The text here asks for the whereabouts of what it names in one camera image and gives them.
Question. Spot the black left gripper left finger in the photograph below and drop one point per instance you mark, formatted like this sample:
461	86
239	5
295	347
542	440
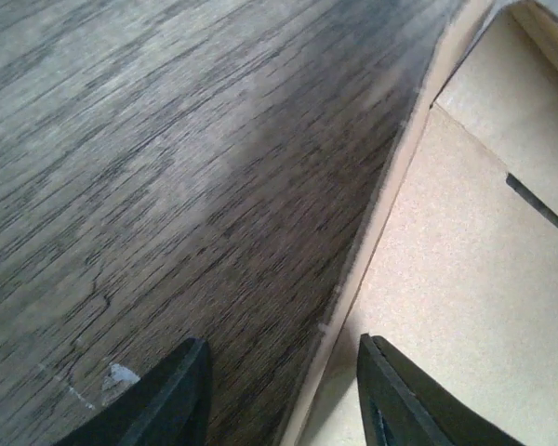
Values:
168	406

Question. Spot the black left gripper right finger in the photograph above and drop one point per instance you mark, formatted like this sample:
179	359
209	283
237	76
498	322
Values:
402	405

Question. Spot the brown cardboard box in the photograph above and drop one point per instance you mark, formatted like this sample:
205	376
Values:
458	263

